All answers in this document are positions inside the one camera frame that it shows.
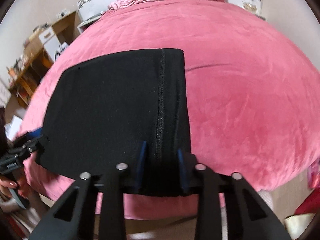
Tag wooden desk with shelves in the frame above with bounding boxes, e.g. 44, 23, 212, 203
8, 11, 80, 108

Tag pink fleece bed blanket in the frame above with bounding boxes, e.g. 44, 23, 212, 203
18, 0, 320, 221

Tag glass bedside lamp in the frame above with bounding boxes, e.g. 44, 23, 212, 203
243, 0, 257, 14

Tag pink plastic bag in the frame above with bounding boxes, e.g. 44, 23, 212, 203
307, 158, 320, 190

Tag white appliance cardboard box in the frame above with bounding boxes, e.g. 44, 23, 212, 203
54, 42, 68, 61

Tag left white nightstand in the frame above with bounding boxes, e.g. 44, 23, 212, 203
77, 11, 105, 34

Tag black pants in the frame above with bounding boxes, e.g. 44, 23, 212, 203
36, 48, 191, 197

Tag white drawer cabinet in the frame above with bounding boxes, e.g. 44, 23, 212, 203
39, 27, 61, 62

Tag person's left hand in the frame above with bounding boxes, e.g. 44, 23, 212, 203
1, 171, 30, 199

